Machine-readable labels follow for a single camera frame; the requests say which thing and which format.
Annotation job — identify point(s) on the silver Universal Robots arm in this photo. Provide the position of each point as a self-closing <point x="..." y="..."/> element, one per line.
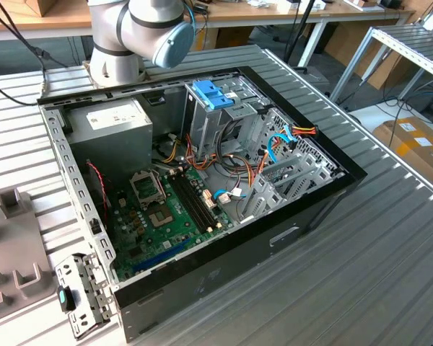
<point x="112" y="54"/>

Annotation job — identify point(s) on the metal disk bay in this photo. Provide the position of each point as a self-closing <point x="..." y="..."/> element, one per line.
<point x="270" y="202"/>

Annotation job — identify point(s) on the black RAM slot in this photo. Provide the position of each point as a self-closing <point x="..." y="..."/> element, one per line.
<point x="196" y="202"/>
<point x="200" y="200"/>
<point x="192" y="203"/>
<point x="187" y="204"/>

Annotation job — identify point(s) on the metal drive cage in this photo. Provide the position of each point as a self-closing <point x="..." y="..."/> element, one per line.
<point x="209" y="126"/>

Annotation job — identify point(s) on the thin metal locking lever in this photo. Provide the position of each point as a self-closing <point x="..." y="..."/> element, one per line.
<point x="161" y="188"/>

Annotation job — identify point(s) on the green motherboard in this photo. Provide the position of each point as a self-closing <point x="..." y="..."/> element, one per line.
<point x="173" y="234"/>

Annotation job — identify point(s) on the blue plastic drive latch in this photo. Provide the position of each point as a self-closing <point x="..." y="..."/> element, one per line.
<point x="209" y="93"/>

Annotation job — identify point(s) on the black open PC case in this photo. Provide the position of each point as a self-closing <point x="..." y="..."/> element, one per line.
<point x="238" y="259"/>

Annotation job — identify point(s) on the blue expansion slot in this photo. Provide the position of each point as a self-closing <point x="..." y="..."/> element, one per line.
<point x="162" y="256"/>

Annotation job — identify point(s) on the grey power supply unit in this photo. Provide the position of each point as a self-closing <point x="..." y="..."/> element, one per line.
<point x="108" y="144"/>

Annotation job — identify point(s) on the black case fan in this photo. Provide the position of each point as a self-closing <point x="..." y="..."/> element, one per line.
<point x="94" y="187"/>

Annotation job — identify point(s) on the plain brown cardboard box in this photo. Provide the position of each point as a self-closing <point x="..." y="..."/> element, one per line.
<point x="238" y="36"/>

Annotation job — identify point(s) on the black tripod stand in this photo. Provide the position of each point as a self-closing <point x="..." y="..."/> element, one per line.
<point x="300" y="30"/>

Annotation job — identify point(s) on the brown cardboard sheet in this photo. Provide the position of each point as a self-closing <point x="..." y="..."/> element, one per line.
<point x="346" y="43"/>

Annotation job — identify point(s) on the cardboard box with white labels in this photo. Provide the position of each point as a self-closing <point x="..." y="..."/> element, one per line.
<point x="411" y="158"/>

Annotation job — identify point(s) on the black latch with teal button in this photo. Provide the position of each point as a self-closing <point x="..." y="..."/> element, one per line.
<point x="63" y="298"/>

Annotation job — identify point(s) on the grey parts rack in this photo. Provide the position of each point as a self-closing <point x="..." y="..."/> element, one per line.
<point x="14" y="245"/>

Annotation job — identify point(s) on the aluminium slat shelf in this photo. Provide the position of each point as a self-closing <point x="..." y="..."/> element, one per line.
<point x="393" y="45"/>

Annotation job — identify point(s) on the small brown box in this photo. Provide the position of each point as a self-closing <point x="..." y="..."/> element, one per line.
<point x="43" y="7"/>

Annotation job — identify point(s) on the small black chassis switch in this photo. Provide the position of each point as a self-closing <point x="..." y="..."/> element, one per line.
<point x="95" y="226"/>

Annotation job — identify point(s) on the metal card retention bracket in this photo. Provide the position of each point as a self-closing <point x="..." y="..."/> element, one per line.
<point x="94" y="284"/>

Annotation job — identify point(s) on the wooden desk with white frame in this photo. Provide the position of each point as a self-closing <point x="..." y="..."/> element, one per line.
<point x="346" y="14"/>

